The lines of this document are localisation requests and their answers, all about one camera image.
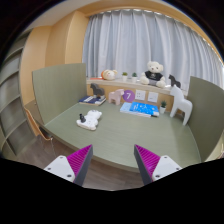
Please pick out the right white wall socket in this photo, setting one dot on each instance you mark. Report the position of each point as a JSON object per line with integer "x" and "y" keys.
{"x": 152, "y": 97}

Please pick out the small potted plant on desk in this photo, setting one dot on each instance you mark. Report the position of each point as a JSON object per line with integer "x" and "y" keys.
{"x": 163, "y": 106}

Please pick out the left green desk partition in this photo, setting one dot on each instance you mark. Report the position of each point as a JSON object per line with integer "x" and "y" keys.
{"x": 57, "y": 88}

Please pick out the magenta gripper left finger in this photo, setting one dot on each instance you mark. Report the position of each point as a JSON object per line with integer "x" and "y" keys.
{"x": 73, "y": 167}

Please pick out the right green desk partition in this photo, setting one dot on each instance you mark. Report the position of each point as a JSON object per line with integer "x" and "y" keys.
{"x": 207, "y": 118}

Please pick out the green desk partition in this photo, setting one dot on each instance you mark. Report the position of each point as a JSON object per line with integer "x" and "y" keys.
{"x": 207, "y": 118}
{"x": 57, "y": 88}

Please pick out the grey curtain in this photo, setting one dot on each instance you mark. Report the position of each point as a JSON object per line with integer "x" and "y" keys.
{"x": 126, "y": 40}

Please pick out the dark grey wooden horse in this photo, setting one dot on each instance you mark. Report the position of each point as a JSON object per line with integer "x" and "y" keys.
{"x": 97, "y": 90}

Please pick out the grey bookshelf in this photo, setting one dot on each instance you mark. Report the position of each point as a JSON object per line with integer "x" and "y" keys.
{"x": 15, "y": 131}

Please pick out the orange white plush toy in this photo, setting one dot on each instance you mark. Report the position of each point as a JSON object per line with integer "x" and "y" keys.
{"x": 108, "y": 75}

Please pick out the dark blue book stack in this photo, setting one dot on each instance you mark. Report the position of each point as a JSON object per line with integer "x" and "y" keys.
{"x": 92, "y": 100}

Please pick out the pink wooden horse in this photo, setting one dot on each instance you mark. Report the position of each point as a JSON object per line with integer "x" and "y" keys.
{"x": 116, "y": 96}

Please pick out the light blue book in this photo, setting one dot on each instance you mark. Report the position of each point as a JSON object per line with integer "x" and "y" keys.
{"x": 125, "y": 108}

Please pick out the white teddy bear black shirt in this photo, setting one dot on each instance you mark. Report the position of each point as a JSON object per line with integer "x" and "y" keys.
{"x": 153, "y": 75}

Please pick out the black charger plug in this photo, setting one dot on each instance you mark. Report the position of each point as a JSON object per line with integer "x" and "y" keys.
{"x": 82, "y": 118}

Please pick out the wooden chair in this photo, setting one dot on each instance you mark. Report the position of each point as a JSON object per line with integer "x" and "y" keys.
{"x": 38, "y": 130}

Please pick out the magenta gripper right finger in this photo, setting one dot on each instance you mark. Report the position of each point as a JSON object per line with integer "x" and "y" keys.
{"x": 153, "y": 167}

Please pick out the white wall socket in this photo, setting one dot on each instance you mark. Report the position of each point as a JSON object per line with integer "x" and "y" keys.
{"x": 152, "y": 97}
{"x": 140, "y": 95}

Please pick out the right small potted plant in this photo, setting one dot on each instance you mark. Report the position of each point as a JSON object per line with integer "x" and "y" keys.
{"x": 134, "y": 77}

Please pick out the small black horse figurine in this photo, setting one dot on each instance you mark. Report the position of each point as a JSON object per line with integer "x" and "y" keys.
{"x": 174, "y": 81}

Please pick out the left white wall socket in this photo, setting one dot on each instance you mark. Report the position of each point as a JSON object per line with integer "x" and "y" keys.
{"x": 140, "y": 95}

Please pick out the purple round number sign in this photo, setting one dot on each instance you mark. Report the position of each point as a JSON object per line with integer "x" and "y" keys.
{"x": 128, "y": 96}

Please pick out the left small potted plant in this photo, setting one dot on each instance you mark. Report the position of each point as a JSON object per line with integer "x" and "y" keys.
{"x": 124, "y": 76}

